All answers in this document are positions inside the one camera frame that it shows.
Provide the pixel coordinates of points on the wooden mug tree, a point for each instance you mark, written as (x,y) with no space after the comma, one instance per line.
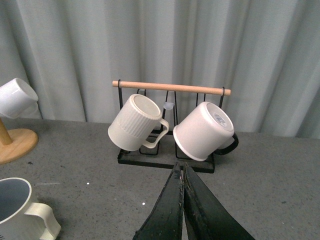
(15,143)

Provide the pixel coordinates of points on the white mug on tree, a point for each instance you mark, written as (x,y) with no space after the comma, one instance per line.
(17,98)

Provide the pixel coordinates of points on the white mug black handle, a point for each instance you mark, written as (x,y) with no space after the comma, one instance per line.
(206,130)

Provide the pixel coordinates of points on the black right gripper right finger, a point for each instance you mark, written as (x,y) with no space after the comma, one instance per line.
(206,218)

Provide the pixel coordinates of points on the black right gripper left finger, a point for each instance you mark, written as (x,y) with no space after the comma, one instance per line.
(165,222)

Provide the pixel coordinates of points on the cream ribbed hanging mug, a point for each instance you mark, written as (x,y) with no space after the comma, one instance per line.
(135,121)

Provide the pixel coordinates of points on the cream HOME mug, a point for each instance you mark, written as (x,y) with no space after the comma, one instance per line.
(22,216)

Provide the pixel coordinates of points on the black wire mug rack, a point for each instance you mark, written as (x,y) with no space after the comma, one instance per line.
(166,153)

